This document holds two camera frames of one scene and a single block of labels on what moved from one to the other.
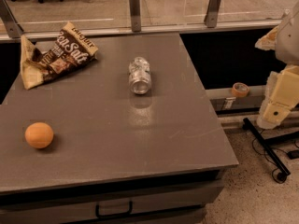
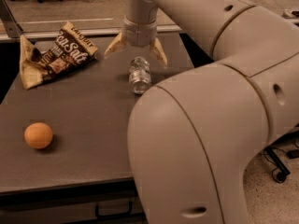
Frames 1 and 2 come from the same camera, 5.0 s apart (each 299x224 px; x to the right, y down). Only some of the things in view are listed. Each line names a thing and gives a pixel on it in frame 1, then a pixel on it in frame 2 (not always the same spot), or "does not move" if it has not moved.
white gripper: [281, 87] → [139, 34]
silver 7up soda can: [139, 76] does not move
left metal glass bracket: [8, 19] does not move
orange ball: [39, 135] does not move
